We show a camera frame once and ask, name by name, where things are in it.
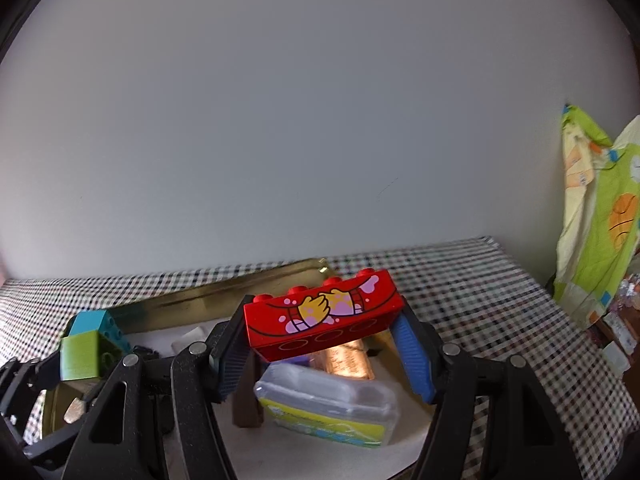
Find green toy cube brick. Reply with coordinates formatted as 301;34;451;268
60;330;122;382

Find teal toy brick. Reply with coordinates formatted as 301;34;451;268
68;310;131;354

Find white power adapter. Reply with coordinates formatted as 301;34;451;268
170;326;207;356

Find brown harmonica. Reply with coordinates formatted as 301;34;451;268
232;351;264;428

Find clear floss pick box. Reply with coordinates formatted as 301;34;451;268
254;363;400;448

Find rose gold compact case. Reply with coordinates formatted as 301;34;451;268
309;339;375;380

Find red toy brick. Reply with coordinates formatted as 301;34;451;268
243;268;406;363

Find white cork-top small box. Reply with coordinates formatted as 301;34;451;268
63;379;102;425

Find purple small block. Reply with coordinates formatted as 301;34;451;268
281;356;310;366

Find gold metal tin tray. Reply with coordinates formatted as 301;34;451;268
41;257;442;480

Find checkered tablecloth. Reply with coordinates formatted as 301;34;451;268
1;236;639;479

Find cluttered side table items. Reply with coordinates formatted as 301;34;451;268
589;273;639;376

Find green patterned hanging cloth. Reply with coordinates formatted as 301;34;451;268
553;104;639;330

